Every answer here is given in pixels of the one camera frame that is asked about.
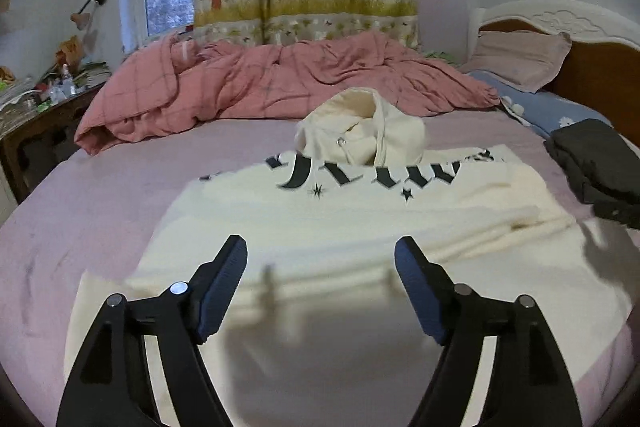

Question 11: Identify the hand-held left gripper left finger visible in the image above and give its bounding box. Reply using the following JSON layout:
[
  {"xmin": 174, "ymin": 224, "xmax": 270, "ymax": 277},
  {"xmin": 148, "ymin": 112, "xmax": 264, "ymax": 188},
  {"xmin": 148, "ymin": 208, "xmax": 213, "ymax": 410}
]
[{"xmin": 56, "ymin": 234, "xmax": 248, "ymax": 427}]

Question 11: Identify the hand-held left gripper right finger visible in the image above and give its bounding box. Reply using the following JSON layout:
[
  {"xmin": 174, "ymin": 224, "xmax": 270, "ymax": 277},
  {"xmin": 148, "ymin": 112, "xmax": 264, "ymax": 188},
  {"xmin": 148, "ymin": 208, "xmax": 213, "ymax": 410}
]
[{"xmin": 394, "ymin": 236, "xmax": 583, "ymax": 427}]

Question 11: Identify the cream zip hoodie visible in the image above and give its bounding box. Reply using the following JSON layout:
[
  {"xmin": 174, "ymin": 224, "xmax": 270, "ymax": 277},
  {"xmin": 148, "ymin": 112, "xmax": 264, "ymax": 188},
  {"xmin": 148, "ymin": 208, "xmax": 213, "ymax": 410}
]
[{"xmin": 64, "ymin": 88, "xmax": 633, "ymax": 427}]

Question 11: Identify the dark grey folded garment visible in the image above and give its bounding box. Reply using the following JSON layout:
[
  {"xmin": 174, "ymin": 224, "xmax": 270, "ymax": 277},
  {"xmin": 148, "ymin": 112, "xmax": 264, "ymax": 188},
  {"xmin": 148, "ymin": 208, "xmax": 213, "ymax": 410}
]
[{"xmin": 544, "ymin": 118, "xmax": 640, "ymax": 228}]

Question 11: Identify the pink checked quilt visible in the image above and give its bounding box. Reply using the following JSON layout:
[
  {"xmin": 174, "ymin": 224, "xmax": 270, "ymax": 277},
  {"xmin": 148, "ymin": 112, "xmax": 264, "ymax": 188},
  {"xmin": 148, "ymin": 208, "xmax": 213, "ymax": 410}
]
[{"xmin": 74, "ymin": 31, "xmax": 501, "ymax": 155}]

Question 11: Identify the blue floral pillow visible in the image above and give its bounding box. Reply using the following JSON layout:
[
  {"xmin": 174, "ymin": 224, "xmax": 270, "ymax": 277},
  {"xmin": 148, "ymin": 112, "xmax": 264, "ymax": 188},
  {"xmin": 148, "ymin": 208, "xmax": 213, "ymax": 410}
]
[{"xmin": 467, "ymin": 69, "xmax": 613, "ymax": 140}]

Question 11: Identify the cluttered wooden side table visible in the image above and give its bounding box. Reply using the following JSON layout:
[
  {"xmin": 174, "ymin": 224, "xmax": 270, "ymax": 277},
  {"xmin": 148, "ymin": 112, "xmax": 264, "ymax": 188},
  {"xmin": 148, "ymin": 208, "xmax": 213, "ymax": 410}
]
[{"xmin": 0, "ymin": 34, "xmax": 111, "ymax": 202}]

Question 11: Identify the beige pillow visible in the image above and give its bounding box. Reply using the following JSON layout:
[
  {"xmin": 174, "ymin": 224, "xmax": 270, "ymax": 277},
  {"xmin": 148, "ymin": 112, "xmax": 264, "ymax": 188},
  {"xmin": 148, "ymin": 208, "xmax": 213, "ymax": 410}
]
[{"xmin": 460, "ymin": 29, "xmax": 572, "ymax": 94}]

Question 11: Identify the white and wooden headboard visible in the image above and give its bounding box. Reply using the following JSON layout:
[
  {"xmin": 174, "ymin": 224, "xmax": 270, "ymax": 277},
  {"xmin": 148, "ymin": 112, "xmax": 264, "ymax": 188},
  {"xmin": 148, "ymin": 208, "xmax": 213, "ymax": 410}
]
[{"xmin": 470, "ymin": 0, "xmax": 640, "ymax": 148}]

